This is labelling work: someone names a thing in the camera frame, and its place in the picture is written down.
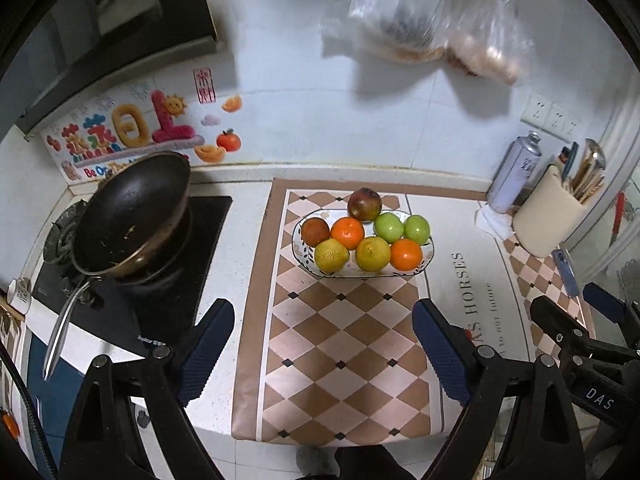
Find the orange mandarin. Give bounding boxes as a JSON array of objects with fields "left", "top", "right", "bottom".
[
  {"left": 331, "top": 216, "right": 364, "bottom": 250},
  {"left": 390, "top": 238, "right": 423, "bottom": 272}
]

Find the yellow lemon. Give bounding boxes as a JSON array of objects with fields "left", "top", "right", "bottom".
[
  {"left": 356, "top": 236, "right": 390, "bottom": 273},
  {"left": 314, "top": 238, "right": 349, "bottom": 274}
]

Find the green apple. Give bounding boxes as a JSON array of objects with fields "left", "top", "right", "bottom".
[
  {"left": 404, "top": 214, "right": 431, "bottom": 246},
  {"left": 374, "top": 212, "right": 404, "bottom": 244}
]

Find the dark red brown fruit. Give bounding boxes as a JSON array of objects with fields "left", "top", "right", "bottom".
[{"left": 300, "top": 217, "right": 331, "bottom": 247}]

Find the dark purple red fruit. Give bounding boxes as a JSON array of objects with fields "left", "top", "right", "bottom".
[{"left": 347, "top": 188, "right": 382, "bottom": 222}]

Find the cream utensil holder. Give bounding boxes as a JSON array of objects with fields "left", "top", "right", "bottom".
[{"left": 512, "top": 165, "right": 587, "bottom": 258}]

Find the checkered brown table mat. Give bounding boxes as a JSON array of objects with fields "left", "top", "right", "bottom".
[{"left": 231, "top": 179, "right": 591, "bottom": 446}]

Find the white folded tissue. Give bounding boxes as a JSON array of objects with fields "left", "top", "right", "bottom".
[{"left": 474, "top": 204, "right": 514, "bottom": 242}]

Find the black frying pan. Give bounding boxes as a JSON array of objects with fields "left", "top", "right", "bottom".
[{"left": 42, "top": 152, "right": 191, "bottom": 380}]

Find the oval floral ceramic plate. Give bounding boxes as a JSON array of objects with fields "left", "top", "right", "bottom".
[{"left": 292, "top": 208, "right": 435, "bottom": 280}]

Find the wooden chopsticks bundle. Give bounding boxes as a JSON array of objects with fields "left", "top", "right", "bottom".
[{"left": 572, "top": 151, "right": 606, "bottom": 200}]

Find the metal ladle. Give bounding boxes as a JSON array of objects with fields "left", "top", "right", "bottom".
[{"left": 576, "top": 139, "right": 606, "bottom": 191}]

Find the grey gas canister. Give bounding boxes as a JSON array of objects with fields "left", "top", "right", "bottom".
[{"left": 487, "top": 130, "right": 541, "bottom": 214}]

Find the white cup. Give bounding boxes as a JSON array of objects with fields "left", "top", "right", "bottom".
[{"left": 6, "top": 276, "right": 32, "bottom": 316}]

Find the plastic bag with eggs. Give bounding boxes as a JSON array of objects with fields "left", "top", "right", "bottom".
[{"left": 440, "top": 0, "right": 536, "bottom": 86}]

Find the black range hood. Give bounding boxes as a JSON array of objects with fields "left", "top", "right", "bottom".
[{"left": 1, "top": 0, "right": 218, "bottom": 132}]

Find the plastic bag with dark contents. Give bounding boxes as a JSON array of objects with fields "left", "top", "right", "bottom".
[{"left": 320, "top": 0, "right": 446, "bottom": 64}]

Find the white wall socket strip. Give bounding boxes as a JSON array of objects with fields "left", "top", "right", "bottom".
[{"left": 521, "top": 92, "right": 582, "bottom": 141}]

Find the colourful wall sticker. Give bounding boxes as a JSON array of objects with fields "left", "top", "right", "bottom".
[{"left": 39, "top": 62, "right": 243, "bottom": 183}]

